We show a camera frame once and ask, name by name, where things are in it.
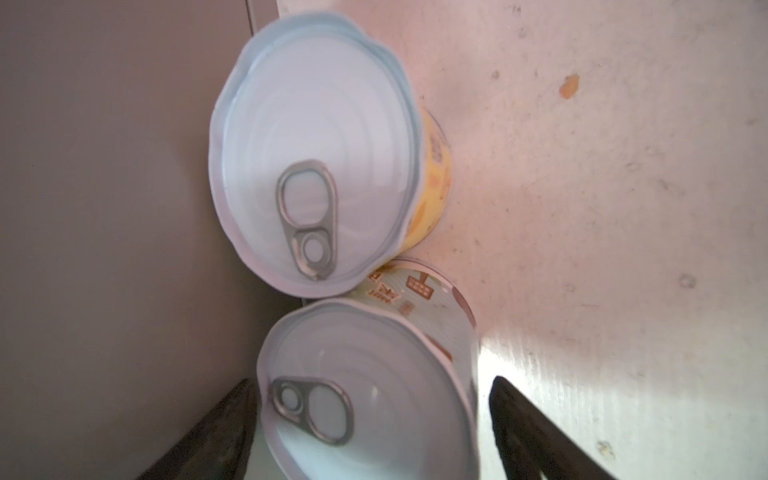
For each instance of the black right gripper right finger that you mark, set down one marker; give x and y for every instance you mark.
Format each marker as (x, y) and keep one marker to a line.
(530, 445)

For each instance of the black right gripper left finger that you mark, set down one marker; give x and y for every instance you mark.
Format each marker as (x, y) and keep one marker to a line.
(219, 445)

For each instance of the can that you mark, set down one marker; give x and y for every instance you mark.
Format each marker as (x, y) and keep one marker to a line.
(323, 165)
(378, 383)

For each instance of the grey metal cabinet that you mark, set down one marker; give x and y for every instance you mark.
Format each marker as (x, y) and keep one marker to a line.
(126, 314)

